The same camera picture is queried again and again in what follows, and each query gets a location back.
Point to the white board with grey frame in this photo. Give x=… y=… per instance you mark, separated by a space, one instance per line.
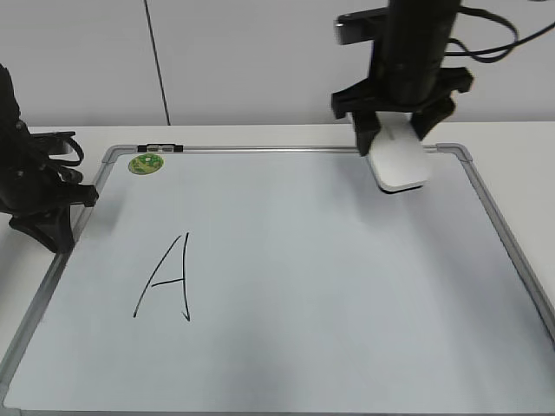
x=238 y=280

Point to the green round magnet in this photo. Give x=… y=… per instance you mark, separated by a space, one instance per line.
x=145 y=164

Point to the white board eraser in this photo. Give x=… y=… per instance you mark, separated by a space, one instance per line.
x=398 y=159

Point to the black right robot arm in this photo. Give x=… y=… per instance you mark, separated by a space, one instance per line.
x=412 y=34

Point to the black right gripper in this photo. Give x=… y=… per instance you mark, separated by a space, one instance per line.
x=425 y=94

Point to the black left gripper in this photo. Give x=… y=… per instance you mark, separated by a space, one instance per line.
x=31 y=185

